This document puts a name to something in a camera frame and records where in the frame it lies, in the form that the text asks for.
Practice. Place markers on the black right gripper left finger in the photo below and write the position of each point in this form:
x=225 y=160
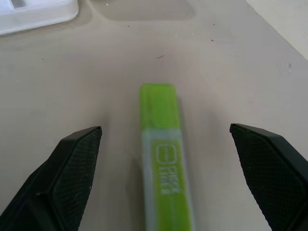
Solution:
x=62 y=178

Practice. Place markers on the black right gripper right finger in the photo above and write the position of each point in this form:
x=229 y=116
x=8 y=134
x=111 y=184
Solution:
x=269 y=178

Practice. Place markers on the green highlighter marker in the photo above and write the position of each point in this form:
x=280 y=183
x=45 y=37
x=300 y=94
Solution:
x=163 y=154

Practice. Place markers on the white plastic tray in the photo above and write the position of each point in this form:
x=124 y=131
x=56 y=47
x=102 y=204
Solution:
x=33 y=14

